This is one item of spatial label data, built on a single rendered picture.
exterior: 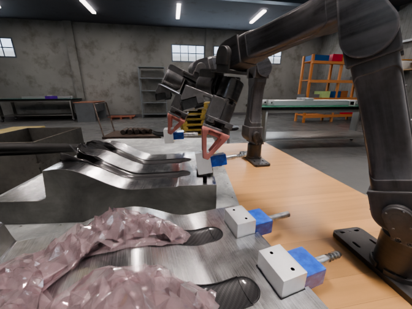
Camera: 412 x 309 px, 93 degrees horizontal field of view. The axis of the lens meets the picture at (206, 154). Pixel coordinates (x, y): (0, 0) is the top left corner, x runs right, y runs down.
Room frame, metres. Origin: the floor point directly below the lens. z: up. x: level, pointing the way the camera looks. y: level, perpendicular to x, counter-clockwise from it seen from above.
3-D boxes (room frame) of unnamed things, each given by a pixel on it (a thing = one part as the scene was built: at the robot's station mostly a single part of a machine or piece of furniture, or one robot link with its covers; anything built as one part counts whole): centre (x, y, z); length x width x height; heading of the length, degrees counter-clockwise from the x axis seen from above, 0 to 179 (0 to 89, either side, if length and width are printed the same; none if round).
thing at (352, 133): (4.10, -2.29, 0.50); 2.75 x 1.07 x 0.99; 95
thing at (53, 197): (0.52, 0.23, 0.87); 0.50 x 0.26 x 0.14; 93
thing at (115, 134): (3.90, 1.49, 0.46); 1.15 x 0.70 x 0.91; 98
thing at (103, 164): (0.51, 0.22, 0.92); 0.35 x 0.16 x 0.09; 93
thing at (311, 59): (7.95, -4.88, 1.23); 2.71 x 0.72 x 2.45; 100
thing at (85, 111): (8.36, 4.81, 0.38); 1.41 x 0.72 x 0.75; 10
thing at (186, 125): (5.60, 0.13, 0.42); 1.20 x 0.82 x 0.84; 101
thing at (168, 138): (0.76, 0.10, 0.93); 0.13 x 0.05 x 0.05; 93
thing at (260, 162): (0.85, -0.22, 0.84); 0.20 x 0.07 x 0.08; 10
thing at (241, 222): (0.32, -0.11, 0.86); 0.13 x 0.05 x 0.05; 110
